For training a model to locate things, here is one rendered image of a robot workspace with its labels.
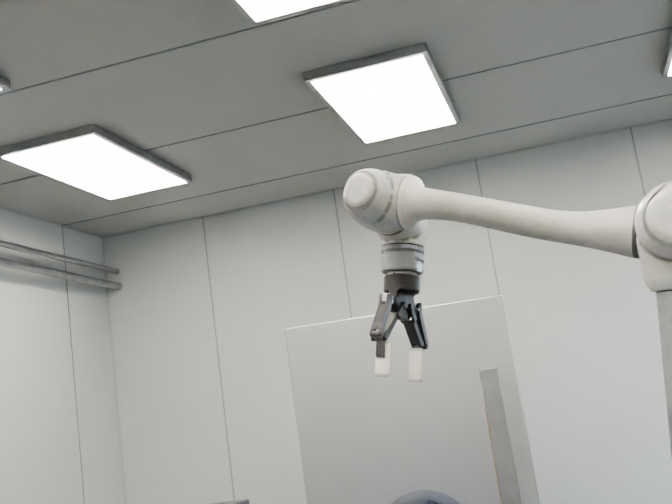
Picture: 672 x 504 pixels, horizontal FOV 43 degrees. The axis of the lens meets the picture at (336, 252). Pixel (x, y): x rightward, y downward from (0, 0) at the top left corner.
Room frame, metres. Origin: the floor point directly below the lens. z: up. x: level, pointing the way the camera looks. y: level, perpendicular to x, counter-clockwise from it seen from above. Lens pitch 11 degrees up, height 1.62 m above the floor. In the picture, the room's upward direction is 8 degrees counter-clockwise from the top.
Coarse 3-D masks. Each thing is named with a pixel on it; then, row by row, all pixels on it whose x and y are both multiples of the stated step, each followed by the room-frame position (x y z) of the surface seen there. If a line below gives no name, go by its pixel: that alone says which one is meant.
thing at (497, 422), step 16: (496, 368) 2.71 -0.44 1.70; (496, 384) 2.71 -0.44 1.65; (496, 400) 2.71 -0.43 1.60; (496, 416) 2.71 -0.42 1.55; (496, 432) 2.71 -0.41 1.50; (496, 448) 2.71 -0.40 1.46; (496, 464) 2.71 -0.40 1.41; (512, 464) 2.71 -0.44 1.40; (512, 480) 2.71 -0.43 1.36; (512, 496) 2.71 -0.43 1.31
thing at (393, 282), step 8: (384, 280) 1.76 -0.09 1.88; (392, 280) 1.73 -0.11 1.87; (400, 280) 1.73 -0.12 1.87; (408, 280) 1.73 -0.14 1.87; (416, 280) 1.74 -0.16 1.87; (384, 288) 1.75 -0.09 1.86; (392, 288) 1.73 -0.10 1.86; (400, 288) 1.73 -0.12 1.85; (408, 288) 1.73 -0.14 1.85; (416, 288) 1.74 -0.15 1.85; (400, 296) 1.74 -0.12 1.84; (408, 296) 1.77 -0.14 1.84; (392, 304) 1.74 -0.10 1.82; (400, 304) 1.74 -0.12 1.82; (408, 312) 1.77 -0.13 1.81; (400, 320) 1.78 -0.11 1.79
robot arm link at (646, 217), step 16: (656, 192) 1.32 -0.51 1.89; (640, 208) 1.34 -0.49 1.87; (656, 208) 1.31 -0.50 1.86; (640, 224) 1.34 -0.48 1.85; (656, 224) 1.31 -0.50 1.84; (640, 240) 1.36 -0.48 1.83; (656, 240) 1.32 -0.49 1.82; (640, 256) 1.39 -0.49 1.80; (656, 256) 1.35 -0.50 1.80; (656, 272) 1.37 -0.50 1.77; (656, 288) 1.39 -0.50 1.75
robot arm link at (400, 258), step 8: (384, 248) 1.74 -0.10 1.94; (392, 248) 1.73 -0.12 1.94; (400, 248) 1.72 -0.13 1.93; (408, 248) 1.72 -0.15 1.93; (416, 248) 1.73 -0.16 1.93; (384, 256) 1.74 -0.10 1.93; (392, 256) 1.73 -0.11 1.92; (400, 256) 1.72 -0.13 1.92; (408, 256) 1.72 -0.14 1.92; (416, 256) 1.73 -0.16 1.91; (384, 264) 1.74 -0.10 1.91; (392, 264) 1.73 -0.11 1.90; (400, 264) 1.72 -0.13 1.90; (408, 264) 1.72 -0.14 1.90; (416, 264) 1.73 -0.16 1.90; (384, 272) 1.76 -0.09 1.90; (392, 272) 1.74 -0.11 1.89; (400, 272) 1.74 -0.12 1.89; (408, 272) 1.74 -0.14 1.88; (416, 272) 1.75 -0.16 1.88
